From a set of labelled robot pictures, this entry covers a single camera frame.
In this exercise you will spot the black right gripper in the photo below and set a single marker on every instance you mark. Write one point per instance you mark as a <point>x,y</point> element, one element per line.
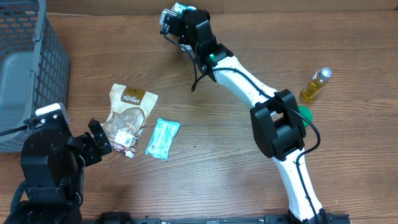
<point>188,41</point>

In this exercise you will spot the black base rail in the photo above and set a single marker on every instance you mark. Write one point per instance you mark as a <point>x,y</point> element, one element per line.
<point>124,217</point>

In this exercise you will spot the brown labelled food package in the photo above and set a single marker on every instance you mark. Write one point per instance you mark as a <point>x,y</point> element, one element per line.
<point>130,107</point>

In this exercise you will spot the white barcode scanner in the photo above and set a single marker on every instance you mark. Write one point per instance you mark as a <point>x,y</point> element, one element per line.
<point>185,47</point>

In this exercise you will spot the white green snack package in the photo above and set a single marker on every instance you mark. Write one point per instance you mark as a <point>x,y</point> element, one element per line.
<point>162,138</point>

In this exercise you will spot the grey plastic mesh basket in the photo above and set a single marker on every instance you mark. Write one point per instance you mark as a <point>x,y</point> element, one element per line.
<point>35,67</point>

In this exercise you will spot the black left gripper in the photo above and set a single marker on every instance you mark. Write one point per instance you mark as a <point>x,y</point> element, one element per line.
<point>91,143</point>

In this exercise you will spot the teal tissue pack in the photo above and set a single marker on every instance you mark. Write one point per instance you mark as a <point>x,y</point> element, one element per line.
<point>179,8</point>

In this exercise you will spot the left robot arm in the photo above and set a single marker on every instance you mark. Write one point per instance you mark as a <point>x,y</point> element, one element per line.
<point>53,162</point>

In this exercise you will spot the yellow oil bottle silver cap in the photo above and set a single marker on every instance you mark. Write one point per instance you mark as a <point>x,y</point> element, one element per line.
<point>318,81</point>

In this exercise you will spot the green lid white jar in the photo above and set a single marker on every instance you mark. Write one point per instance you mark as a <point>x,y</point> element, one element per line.
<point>306,112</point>

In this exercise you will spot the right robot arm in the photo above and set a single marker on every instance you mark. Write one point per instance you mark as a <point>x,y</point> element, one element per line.
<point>277,125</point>

